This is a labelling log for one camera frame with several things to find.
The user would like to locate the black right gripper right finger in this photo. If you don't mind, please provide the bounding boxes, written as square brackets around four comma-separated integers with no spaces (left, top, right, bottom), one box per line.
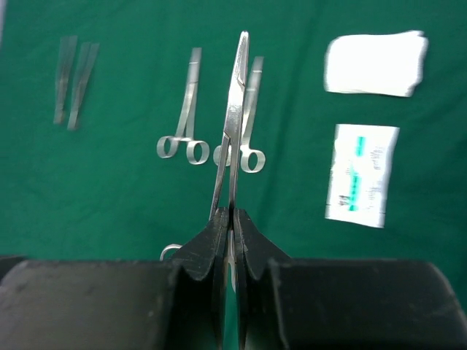
[233,209,290,339]

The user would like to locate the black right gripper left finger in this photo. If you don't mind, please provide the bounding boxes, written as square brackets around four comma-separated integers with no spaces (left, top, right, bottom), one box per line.
[169,208,229,343]

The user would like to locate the steel surgical forceps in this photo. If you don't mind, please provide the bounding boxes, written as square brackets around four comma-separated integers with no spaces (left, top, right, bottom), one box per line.
[212,56,266,174]

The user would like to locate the steel surgical scissors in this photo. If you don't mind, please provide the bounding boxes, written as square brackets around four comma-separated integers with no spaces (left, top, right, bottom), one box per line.
[156,47,209,166]

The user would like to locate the white gauze packet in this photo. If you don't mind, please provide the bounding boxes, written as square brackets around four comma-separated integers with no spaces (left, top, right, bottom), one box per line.
[325,124,399,228]

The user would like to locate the dark green surgical cloth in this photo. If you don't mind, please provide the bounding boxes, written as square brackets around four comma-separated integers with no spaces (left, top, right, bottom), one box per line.
[1,1,466,301]

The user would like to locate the white gauze pad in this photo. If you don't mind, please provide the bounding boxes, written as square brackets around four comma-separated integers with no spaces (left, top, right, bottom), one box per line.
[323,31,429,98]

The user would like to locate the thin steel tweezers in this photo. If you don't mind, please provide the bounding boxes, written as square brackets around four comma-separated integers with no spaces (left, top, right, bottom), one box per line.
[53,36,77,124]
[67,42,99,131]

